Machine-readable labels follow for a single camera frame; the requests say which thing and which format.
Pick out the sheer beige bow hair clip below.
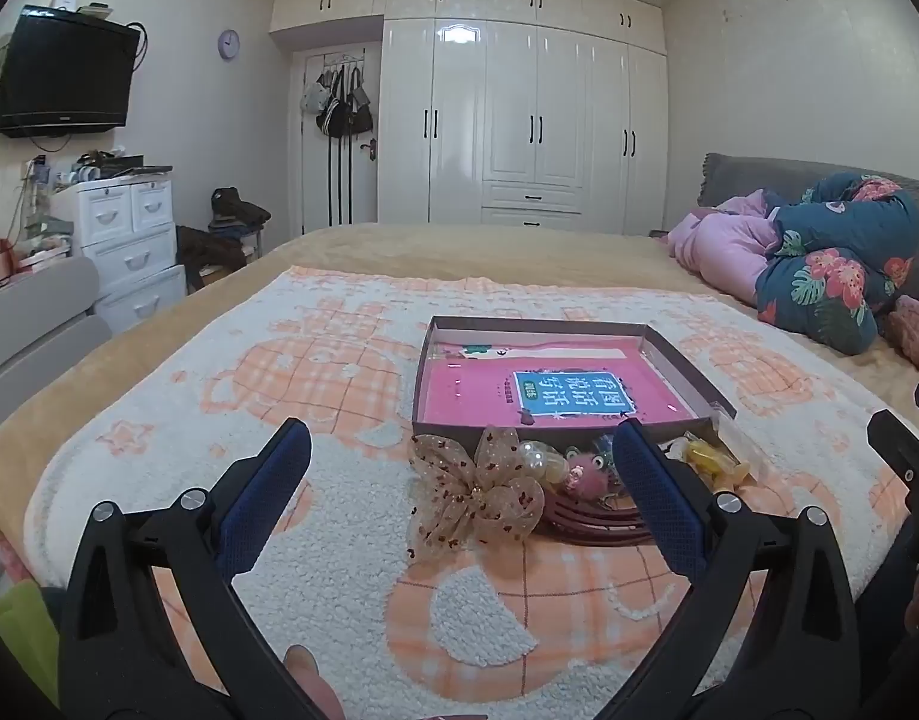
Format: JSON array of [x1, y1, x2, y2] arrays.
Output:
[[407, 426, 545, 563]]

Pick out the pink quilt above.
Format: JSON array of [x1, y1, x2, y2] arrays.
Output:
[[668, 191, 786, 307]]

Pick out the black set-top box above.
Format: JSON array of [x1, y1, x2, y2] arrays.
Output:
[[92, 155, 172, 175]]

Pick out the black wall television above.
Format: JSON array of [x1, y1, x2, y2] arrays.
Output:
[[0, 5, 142, 138]]

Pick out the blue floral quilt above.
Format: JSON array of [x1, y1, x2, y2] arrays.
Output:
[[755, 172, 919, 355]]

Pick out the brown cardboard box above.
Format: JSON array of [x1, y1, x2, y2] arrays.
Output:
[[410, 315, 738, 445]]

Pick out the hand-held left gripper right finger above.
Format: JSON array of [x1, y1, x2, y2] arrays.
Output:
[[611, 418, 861, 720]]

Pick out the clear plastic bag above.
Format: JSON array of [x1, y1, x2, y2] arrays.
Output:
[[714, 401, 768, 482]]

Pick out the pink pompom hair tie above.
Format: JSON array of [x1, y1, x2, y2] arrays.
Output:
[[560, 446, 618, 500]]

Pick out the white wardrobe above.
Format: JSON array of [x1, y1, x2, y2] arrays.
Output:
[[271, 0, 669, 235]]

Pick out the clear ball hair tie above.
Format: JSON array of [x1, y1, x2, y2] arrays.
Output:
[[515, 441, 554, 479]]

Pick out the brown folded clothes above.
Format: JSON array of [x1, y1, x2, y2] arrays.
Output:
[[211, 187, 272, 227]]

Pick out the person's left hand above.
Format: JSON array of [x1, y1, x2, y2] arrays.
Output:
[[283, 645, 344, 720]]

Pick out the person's left forearm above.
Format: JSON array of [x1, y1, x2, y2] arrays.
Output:
[[0, 581, 59, 702]]

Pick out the black hanging bag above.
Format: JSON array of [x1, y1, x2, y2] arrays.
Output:
[[317, 66, 374, 138]]

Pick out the grey chair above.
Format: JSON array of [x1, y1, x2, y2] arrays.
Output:
[[0, 255, 114, 421]]

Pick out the dark clothes pile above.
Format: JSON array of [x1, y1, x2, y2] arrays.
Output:
[[176, 223, 249, 292]]

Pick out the yellow ring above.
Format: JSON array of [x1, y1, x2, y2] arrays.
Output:
[[684, 439, 753, 485]]

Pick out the white drawer cabinet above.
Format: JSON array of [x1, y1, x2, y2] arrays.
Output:
[[50, 176, 187, 335]]

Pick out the pink knitted blanket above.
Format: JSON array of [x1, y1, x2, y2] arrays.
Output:
[[883, 294, 919, 385]]

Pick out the white door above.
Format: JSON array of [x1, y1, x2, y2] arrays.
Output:
[[290, 45, 382, 237]]

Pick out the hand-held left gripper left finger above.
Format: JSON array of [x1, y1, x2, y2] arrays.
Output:
[[58, 416, 333, 720]]

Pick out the orange plaid fleece blanket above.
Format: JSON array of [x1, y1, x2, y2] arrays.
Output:
[[25, 266, 918, 720]]

